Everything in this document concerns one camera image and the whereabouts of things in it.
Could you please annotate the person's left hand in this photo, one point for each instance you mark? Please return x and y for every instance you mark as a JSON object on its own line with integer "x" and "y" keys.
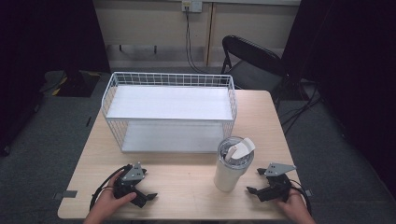
{"x": 107, "y": 202}

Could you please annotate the grey tape piece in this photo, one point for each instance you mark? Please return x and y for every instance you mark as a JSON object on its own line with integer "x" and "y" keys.
{"x": 66, "y": 194}
{"x": 308, "y": 192}

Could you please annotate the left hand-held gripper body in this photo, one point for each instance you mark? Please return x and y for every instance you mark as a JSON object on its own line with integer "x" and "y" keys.
{"x": 133, "y": 173}

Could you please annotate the white tumbler with lid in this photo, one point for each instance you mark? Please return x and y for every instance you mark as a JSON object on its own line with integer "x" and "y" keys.
{"x": 229, "y": 174}

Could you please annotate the white wall socket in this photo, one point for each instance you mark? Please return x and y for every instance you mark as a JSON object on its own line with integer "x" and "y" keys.
{"x": 192, "y": 5}

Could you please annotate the black curtain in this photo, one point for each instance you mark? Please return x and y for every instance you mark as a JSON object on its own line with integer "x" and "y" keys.
{"x": 46, "y": 46}
{"x": 351, "y": 77}

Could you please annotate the black folding chair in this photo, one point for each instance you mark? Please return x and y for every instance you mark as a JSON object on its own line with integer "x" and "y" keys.
{"x": 253, "y": 67}

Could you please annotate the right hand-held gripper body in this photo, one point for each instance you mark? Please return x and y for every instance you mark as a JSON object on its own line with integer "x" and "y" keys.
{"x": 278, "y": 186}

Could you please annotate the person's right hand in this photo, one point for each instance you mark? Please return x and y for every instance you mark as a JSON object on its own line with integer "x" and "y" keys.
{"x": 295, "y": 205}

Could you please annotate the dark stand base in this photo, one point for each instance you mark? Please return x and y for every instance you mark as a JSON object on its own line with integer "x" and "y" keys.
{"x": 71, "y": 82}

